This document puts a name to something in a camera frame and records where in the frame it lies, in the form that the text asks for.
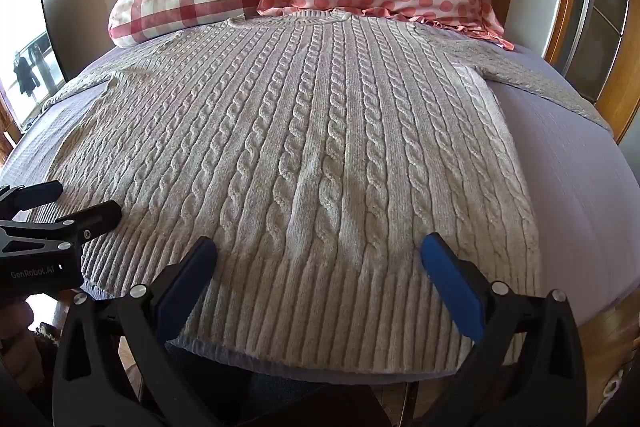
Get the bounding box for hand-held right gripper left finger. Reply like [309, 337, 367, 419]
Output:
[52, 236, 219, 427]

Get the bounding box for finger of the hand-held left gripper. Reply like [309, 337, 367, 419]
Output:
[0, 200, 123, 258]
[0, 180, 63, 224]

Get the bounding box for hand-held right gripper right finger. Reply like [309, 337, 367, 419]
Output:
[420, 232, 586, 427]

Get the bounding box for cream cable-knit sweater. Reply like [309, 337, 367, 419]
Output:
[26, 11, 614, 374]

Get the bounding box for person's left hand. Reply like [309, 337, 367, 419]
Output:
[0, 300, 35, 341]

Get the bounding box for lavender bed sheet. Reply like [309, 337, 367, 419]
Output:
[0, 42, 640, 383]

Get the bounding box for framed wall picture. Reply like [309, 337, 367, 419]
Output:
[0, 0, 67, 132]

